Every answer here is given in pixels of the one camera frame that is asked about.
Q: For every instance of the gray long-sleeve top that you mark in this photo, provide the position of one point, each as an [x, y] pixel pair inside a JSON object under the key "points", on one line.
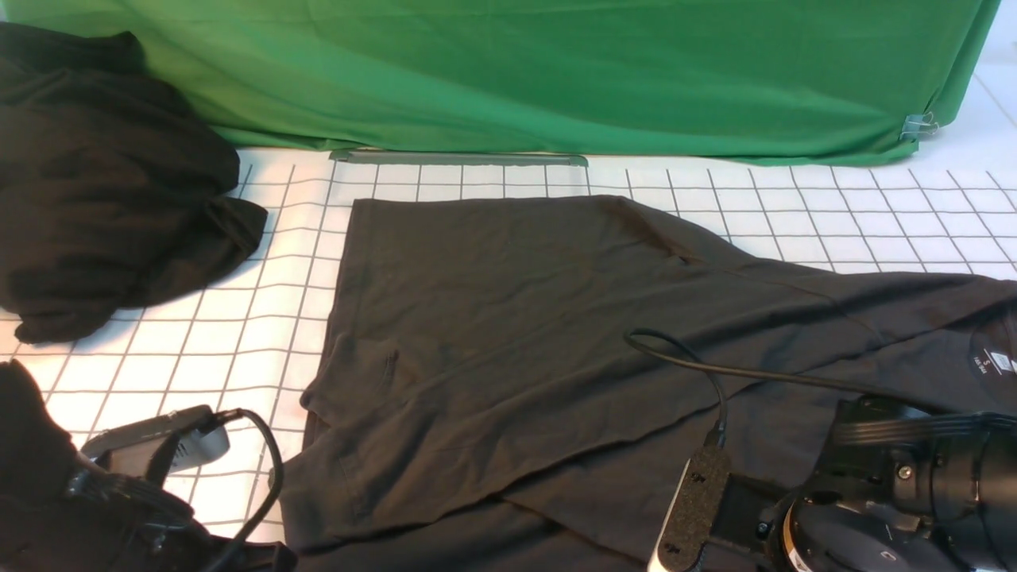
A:
{"points": [[484, 413]]}

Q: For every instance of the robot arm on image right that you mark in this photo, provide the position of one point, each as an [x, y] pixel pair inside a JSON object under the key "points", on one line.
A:
{"points": [[896, 488]]}

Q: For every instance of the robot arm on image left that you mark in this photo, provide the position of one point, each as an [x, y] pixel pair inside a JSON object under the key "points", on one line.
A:
{"points": [[104, 507]]}

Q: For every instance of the green backdrop cloth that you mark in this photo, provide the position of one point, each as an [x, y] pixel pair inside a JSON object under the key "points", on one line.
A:
{"points": [[767, 82]]}

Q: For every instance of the black crumpled garment pile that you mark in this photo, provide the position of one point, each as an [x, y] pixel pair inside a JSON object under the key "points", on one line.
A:
{"points": [[114, 194]]}

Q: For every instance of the silver binder clip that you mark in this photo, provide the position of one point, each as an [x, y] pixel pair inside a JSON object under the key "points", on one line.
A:
{"points": [[918, 126]]}

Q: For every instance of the black cable image right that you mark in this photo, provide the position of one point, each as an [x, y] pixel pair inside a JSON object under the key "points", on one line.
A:
{"points": [[717, 436]]}

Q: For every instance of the black cable image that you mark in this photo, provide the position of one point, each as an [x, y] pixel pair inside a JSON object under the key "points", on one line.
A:
{"points": [[225, 468], [717, 436]]}

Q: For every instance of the black cable image left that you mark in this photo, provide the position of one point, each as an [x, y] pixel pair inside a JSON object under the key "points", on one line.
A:
{"points": [[225, 468]]}

